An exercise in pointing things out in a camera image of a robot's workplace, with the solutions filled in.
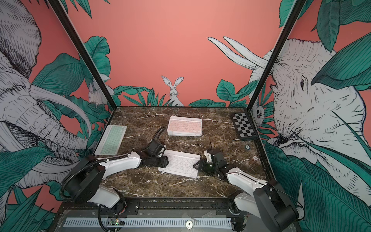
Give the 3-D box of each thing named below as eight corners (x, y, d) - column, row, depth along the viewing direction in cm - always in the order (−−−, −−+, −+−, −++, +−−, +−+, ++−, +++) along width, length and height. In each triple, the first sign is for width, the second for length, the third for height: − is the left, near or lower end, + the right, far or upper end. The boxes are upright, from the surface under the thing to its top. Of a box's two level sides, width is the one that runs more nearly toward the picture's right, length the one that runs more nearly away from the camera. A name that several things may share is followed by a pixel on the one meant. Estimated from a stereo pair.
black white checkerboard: (239, 139, 104) (241, 136, 101) (229, 116, 118) (231, 113, 115) (255, 138, 105) (257, 134, 102) (243, 115, 119) (245, 111, 116)
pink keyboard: (167, 136, 105) (167, 132, 101) (169, 120, 115) (169, 116, 111) (202, 136, 105) (202, 133, 101) (201, 120, 115) (201, 116, 111)
